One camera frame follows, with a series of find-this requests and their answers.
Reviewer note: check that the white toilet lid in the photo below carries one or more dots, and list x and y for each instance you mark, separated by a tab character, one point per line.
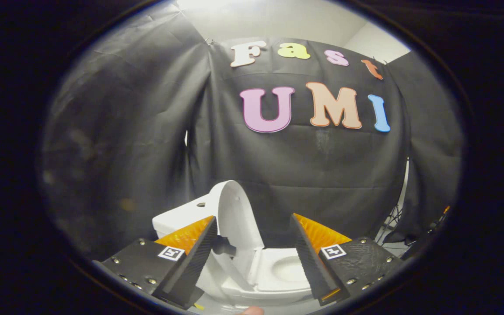
239	214

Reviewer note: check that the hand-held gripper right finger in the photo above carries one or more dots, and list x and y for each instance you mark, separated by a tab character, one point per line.
311	258

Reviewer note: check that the black light stand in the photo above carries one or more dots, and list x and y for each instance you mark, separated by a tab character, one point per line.
395	216

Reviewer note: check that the white toilet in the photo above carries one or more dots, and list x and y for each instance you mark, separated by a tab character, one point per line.
177	221

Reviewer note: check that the black backdrop cloth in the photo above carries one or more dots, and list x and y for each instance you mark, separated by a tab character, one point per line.
322	166

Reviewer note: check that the white toilet seat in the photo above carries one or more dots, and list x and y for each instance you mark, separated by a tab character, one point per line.
278	280

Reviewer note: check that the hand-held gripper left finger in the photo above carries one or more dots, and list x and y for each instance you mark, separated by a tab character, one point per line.
197	258

